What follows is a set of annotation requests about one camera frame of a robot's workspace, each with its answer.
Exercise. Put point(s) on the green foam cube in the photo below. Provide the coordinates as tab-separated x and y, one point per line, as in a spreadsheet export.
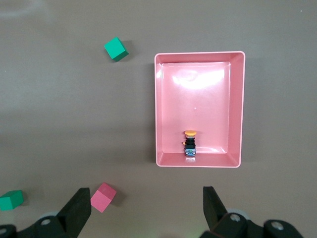
10	200
115	48

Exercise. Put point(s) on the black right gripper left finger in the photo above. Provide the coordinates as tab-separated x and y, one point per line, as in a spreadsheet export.
74	210

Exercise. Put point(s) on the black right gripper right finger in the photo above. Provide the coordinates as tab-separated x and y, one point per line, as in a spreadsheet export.
214	210

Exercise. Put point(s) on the pink plastic tray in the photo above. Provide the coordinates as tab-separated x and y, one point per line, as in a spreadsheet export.
193	99

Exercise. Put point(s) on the brown table mat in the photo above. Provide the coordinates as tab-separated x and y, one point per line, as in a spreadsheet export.
62	111

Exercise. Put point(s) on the pink foam cube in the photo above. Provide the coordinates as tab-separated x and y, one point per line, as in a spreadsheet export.
101	199

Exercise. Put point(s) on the orange push button switch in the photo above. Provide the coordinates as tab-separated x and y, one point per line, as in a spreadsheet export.
190	145

